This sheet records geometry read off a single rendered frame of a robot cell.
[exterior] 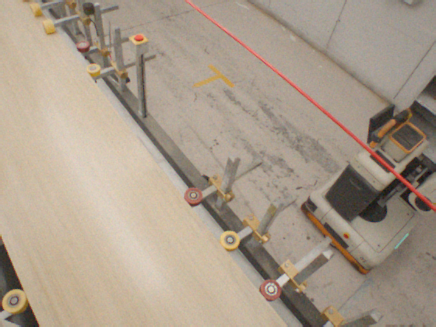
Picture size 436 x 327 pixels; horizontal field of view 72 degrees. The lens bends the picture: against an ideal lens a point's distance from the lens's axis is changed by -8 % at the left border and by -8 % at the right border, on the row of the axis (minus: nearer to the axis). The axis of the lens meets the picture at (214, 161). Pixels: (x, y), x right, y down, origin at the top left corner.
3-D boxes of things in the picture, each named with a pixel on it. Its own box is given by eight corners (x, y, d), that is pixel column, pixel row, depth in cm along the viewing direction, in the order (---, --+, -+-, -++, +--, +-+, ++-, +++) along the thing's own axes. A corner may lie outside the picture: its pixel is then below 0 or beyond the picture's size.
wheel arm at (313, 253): (324, 238, 148) (328, 234, 145) (329, 244, 147) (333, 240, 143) (257, 296, 129) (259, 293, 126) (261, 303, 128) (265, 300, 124)
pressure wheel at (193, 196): (198, 216, 146) (200, 204, 137) (181, 212, 146) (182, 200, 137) (202, 201, 151) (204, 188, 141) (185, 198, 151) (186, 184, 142)
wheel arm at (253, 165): (256, 161, 165) (258, 156, 162) (261, 166, 164) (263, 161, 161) (186, 204, 146) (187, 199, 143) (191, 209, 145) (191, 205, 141)
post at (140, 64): (145, 110, 193) (141, 47, 157) (149, 115, 191) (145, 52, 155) (138, 113, 191) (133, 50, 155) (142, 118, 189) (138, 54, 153)
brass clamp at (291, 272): (285, 261, 139) (289, 258, 135) (306, 286, 134) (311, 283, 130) (276, 270, 137) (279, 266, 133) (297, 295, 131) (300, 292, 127)
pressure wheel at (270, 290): (268, 309, 125) (276, 303, 116) (251, 299, 127) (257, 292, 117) (276, 293, 129) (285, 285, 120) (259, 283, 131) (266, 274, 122)
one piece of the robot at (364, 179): (314, 205, 231) (370, 128, 164) (356, 170, 254) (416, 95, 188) (347, 240, 217) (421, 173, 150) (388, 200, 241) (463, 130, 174)
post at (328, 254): (286, 283, 145) (329, 245, 107) (291, 290, 144) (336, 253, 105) (281, 288, 144) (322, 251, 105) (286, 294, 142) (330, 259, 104)
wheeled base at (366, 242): (297, 209, 243) (308, 192, 223) (346, 171, 270) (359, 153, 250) (361, 279, 215) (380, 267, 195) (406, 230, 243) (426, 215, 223)
